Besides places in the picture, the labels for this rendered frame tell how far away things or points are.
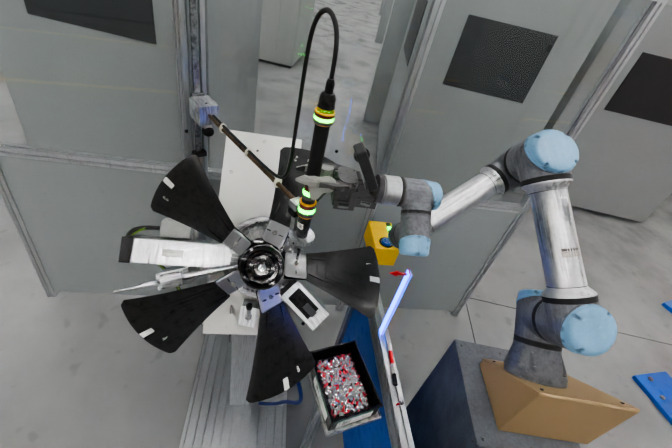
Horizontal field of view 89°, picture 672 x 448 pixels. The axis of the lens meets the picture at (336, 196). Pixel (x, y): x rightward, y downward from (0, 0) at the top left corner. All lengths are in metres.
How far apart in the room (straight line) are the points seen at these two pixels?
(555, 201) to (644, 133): 3.77
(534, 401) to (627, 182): 4.12
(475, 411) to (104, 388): 1.72
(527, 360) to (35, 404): 2.07
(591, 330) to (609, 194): 4.07
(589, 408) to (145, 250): 1.23
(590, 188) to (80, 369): 4.80
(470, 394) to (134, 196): 1.60
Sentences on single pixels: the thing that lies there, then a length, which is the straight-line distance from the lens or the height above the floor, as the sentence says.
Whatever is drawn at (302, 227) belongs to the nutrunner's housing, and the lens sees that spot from 0.89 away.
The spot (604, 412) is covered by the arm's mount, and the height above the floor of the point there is 1.17.
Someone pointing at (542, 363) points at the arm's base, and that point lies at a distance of 1.12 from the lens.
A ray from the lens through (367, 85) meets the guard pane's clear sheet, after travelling 1.50.
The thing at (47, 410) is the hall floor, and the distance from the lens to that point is 2.27.
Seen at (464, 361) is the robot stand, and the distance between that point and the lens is 1.24.
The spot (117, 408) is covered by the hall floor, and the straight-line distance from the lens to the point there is 2.18.
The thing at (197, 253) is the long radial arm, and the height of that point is 1.12.
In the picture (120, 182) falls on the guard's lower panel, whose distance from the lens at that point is 1.87.
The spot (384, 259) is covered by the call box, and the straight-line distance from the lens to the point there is 1.36.
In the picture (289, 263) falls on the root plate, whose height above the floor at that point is 1.19.
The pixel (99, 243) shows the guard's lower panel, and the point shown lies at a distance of 2.19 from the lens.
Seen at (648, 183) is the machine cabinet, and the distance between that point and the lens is 5.12.
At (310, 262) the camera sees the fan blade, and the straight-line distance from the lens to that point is 1.03.
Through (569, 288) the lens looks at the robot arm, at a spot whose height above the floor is 1.41.
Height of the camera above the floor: 1.94
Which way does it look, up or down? 35 degrees down
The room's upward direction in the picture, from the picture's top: 14 degrees clockwise
